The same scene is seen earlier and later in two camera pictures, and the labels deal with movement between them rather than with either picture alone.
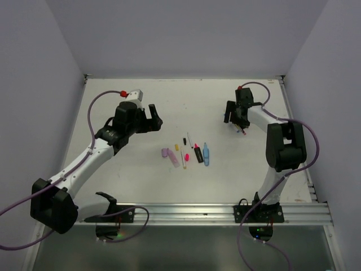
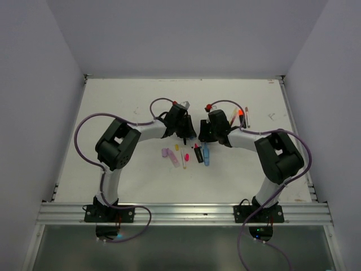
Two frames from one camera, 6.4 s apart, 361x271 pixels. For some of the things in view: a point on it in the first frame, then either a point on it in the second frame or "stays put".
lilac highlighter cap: [164, 152] stays put
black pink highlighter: [198, 153] stays put
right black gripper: [231, 106] -> [203, 135]
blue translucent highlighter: [206, 154] stays put
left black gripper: [152, 124] -> [189, 131]
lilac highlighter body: [173, 158] stays put
